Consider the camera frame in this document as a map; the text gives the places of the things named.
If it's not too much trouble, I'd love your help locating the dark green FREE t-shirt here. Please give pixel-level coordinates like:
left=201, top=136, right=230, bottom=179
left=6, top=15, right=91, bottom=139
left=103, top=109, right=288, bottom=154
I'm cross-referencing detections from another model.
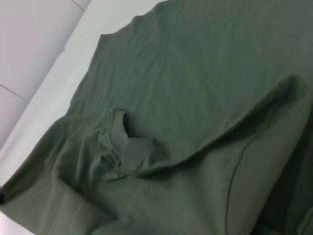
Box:
left=0, top=0, right=313, bottom=235

